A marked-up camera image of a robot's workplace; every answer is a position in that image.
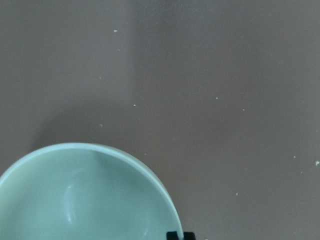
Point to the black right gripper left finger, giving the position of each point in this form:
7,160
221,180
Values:
172,235

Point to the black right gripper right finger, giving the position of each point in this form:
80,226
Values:
189,235

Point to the green bowl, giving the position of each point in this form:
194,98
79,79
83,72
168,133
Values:
83,191

